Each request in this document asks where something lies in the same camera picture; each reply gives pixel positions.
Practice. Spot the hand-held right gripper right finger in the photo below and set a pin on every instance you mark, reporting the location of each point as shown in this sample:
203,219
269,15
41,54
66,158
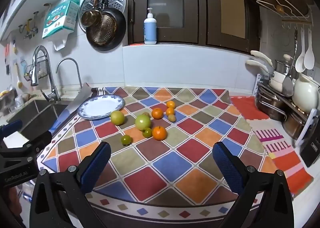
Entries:
225,165

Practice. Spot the dark brown window frame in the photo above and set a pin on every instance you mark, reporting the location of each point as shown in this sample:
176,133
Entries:
202,17

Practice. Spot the white dish rack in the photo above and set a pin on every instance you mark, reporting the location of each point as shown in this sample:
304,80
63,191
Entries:
313,118

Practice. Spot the copper mesh colander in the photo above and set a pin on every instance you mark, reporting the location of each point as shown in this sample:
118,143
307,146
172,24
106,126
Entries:
102,30

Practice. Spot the white plastic spoon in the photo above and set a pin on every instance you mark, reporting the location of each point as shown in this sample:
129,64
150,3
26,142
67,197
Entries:
309,59
300,62

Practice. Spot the small brown round fruit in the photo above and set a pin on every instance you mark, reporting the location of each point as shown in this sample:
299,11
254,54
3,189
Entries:
171,118

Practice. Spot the small light green tomato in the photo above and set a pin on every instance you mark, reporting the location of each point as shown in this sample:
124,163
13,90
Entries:
126,140

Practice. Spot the metal spatula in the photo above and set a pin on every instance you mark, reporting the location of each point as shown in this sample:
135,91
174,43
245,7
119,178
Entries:
288,86

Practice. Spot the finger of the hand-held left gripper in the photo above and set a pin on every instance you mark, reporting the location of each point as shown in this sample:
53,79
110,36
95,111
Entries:
27,146
11,127

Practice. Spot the stainless steel sink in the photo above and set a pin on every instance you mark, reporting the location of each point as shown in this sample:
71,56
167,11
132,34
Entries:
37,115

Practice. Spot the small dark green tomato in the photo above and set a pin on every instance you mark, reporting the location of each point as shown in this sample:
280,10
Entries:
147,132

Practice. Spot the small brass saucepan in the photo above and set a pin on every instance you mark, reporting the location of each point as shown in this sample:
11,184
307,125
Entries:
90,17

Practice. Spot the green and white tissue box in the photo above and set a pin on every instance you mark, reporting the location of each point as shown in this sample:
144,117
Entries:
60,17

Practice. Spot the chrome gooseneck faucet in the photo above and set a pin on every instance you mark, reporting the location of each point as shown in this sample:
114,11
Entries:
78,72

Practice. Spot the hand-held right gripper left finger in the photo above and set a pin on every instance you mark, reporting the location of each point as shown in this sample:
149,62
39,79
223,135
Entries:
100,160

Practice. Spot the black frying pan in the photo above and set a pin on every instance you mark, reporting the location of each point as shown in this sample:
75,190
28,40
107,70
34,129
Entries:
120,25

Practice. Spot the blue pump soap bottle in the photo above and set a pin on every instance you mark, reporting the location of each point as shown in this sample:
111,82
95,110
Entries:
150,30

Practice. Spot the orange patterned mat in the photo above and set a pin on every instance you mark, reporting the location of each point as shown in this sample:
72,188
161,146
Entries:
287,163

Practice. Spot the large yellow-green fruit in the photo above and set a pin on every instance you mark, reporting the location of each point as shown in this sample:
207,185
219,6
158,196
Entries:
117,117

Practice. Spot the blue rimmed white plate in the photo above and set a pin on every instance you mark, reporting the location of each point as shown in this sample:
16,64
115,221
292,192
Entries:
100,106

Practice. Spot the chrome pull-down faucet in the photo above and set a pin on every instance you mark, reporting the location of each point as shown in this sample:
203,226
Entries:
51,85

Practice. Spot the yellow dish brush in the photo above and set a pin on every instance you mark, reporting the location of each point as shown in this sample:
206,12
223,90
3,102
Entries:
19,83

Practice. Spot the colourful diamond pattern tablecloth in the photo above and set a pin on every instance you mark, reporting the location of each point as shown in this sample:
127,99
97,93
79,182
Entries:
175,163

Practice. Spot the large green fruit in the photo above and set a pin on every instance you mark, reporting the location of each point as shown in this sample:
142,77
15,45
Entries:
143,122

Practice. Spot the metal wall hooks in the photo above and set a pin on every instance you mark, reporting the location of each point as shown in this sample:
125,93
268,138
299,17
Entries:
28,27

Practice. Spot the white ceramic jug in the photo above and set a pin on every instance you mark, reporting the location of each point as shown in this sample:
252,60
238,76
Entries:
303,95

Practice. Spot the white tissue sheet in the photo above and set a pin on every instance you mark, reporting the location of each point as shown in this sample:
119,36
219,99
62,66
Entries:
60,41

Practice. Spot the small orange tangerine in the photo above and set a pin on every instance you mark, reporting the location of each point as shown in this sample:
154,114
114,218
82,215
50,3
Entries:
171,104
170,111

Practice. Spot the large stainless steel pot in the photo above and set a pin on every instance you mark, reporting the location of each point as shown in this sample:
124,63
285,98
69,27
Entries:
270,105

